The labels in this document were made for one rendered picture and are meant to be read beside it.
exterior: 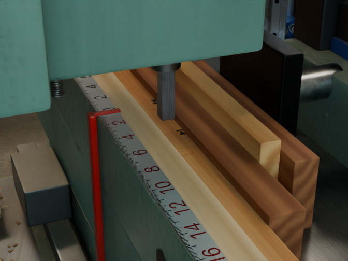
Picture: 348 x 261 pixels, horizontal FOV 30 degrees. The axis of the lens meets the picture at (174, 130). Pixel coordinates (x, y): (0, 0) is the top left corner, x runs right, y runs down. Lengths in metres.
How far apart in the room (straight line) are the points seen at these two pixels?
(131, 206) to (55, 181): 0.19
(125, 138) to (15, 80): 0.10
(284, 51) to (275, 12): 0.74
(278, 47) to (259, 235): 0.13
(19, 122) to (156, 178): 2.26
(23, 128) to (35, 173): 1.99
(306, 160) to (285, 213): 0.05
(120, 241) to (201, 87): 0.12
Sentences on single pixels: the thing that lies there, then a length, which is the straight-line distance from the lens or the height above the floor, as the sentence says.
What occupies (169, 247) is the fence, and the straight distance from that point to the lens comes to 0.32.
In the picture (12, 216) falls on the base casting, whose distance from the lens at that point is 0.60.
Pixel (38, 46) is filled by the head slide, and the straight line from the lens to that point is 0.31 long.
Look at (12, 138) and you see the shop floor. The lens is 2.48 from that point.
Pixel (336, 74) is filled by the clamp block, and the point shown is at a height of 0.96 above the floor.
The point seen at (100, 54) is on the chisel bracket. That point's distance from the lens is 0.35.
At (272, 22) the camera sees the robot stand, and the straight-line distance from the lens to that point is 1.16.
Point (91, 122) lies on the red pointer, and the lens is 0.40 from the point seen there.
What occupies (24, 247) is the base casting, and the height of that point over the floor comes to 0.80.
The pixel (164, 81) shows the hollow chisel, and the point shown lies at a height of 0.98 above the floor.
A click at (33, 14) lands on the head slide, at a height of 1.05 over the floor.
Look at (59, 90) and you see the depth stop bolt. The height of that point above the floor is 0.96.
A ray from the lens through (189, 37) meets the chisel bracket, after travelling 0.37.
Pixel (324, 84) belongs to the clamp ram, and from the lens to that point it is 0.47.
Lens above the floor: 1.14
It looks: 27 degrees down
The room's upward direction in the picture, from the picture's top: straight up
